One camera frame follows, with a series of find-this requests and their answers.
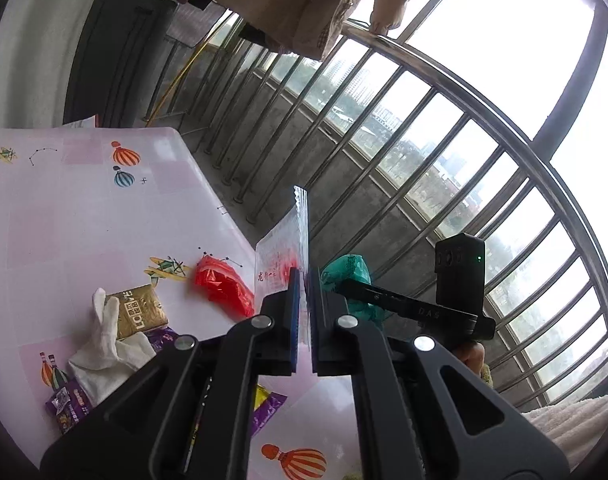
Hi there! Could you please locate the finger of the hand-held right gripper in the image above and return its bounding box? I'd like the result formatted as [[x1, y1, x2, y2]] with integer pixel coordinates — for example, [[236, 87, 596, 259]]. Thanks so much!
[[334, 280, 437, 328]]

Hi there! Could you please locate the white curtain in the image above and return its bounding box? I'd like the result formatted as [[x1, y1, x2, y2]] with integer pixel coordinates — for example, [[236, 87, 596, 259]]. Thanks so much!
[[0, 0, 114, 131]]

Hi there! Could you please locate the purple snack bag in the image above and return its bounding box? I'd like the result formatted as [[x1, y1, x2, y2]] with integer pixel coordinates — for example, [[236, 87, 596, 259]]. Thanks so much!
[[44, 326, 288, 438]]

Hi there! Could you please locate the green white fluffy blanket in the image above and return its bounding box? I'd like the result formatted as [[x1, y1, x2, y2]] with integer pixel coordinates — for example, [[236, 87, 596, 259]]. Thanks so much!
[[484, 365, 608, 468]]

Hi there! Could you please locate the yellow broom handle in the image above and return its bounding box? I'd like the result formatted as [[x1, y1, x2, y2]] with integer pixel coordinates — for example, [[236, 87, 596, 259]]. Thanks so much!
[[144, 10, 235, 123]]

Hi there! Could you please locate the white cloth glove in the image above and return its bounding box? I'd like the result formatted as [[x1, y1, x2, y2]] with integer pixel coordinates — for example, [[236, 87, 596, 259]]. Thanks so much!
[[66, 287, 159, 407]]

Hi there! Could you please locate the dark grey cabinet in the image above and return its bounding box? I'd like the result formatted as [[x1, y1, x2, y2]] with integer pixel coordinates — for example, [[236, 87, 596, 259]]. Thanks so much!
[[64, 0, 179, 128]]

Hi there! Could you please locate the red plastic bag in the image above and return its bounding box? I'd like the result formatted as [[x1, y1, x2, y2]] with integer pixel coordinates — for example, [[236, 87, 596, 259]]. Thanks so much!
[[194, 255, 255, 318]]

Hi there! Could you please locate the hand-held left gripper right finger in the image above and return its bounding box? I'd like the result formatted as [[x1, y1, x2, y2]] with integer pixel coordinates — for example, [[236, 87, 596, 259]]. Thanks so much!
[[309, 267, 570, 480]]

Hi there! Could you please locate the metal balcony railing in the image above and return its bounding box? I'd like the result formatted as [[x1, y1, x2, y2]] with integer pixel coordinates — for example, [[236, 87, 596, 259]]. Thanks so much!
[[104, 0, 608, 411]]

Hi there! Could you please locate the gold snack packet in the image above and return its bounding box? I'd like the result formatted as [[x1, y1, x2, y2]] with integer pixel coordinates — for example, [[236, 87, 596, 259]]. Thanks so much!
[[105, 284, 169, 340]]

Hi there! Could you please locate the person's right hand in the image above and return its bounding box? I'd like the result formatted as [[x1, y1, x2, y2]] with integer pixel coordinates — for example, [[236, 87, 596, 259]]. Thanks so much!
[[464, 342, 487, 378]]

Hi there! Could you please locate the green plastic bag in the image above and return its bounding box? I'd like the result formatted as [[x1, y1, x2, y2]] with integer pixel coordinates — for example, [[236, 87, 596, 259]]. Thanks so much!
[[320, 254, 389, 328]]

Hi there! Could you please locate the beige padded jacket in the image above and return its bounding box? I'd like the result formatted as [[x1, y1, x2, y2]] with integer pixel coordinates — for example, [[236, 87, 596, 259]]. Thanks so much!
[[161, 0, 427, 61]]

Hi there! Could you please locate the dark mesh panel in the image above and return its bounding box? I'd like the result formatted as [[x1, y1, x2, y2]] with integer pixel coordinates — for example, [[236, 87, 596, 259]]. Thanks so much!
[[166, 2, 225, 51]]

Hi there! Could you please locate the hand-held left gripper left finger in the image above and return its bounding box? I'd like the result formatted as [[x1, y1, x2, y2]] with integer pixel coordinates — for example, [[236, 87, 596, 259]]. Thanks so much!
[[40, 267, 302, 480]]

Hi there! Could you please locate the clear packet with red print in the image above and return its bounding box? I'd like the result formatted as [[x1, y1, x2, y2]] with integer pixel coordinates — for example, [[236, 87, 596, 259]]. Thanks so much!
[[255, 185, 315, 356]]

